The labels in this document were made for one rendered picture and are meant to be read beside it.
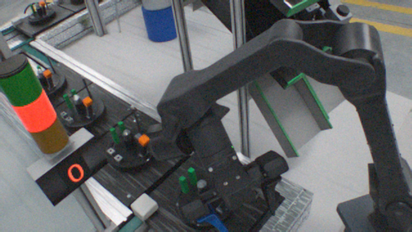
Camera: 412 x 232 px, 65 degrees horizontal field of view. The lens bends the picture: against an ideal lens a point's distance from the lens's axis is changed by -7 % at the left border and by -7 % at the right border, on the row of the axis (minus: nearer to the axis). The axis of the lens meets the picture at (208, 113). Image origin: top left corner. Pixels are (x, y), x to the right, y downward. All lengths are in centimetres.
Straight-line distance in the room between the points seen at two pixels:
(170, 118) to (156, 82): 85
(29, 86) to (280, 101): 57
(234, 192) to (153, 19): 113
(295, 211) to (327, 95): 34
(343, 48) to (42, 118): 41
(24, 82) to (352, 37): 41
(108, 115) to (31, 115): 56
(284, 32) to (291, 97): 49
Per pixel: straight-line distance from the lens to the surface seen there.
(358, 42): 39
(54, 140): 56
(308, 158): 101
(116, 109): 108
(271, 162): 56
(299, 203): 80
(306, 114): 89
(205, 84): 45
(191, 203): 55
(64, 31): 176
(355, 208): 70
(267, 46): 40
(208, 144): 52
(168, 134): 51
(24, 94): 51
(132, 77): 139
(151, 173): 87
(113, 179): 89
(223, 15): 75
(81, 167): 62
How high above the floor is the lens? 163
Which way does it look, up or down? 42 degrees down
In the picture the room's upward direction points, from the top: 8 degrees counter-clockwise
